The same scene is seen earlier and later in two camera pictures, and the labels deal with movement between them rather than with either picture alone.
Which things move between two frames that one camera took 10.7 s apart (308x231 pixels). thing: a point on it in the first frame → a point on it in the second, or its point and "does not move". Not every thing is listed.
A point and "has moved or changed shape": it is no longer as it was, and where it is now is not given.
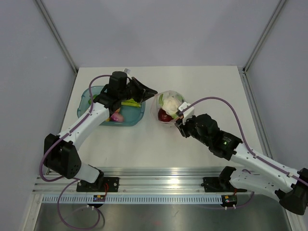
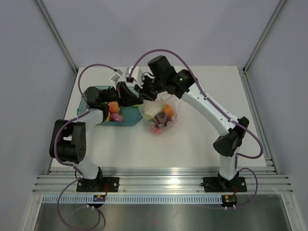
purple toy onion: x=117 y=117 does not move
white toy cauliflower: x=170 y=104 → x=151 y=108
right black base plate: x=216 y=185 does not move
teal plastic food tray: x=132 y=115 does not move
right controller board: x=229 y=200 does not move
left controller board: x=99 y=198 does not move
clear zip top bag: x=164 y=105 has moved or changed shape
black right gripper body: x=189 y=128 → x=151 y=87
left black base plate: x=101 y=185 does not move
